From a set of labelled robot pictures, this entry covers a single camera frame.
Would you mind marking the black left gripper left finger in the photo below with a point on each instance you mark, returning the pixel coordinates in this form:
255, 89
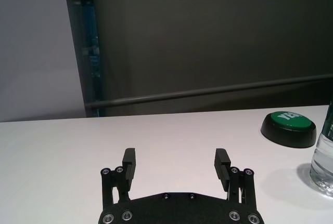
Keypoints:
128, 172

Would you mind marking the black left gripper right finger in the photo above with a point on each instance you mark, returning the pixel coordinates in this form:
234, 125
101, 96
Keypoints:
222, 172

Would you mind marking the clear water bottle green label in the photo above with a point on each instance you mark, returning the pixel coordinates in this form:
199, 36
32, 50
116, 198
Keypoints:
323, 156

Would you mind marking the green YES push button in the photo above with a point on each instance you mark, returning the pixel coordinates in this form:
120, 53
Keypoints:
288, 128

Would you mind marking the grey horizontal metal rail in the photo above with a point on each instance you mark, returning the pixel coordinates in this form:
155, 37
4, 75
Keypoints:
208, 91

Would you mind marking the blue upright metal post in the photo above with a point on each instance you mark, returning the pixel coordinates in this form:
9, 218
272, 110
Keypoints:
92, 52

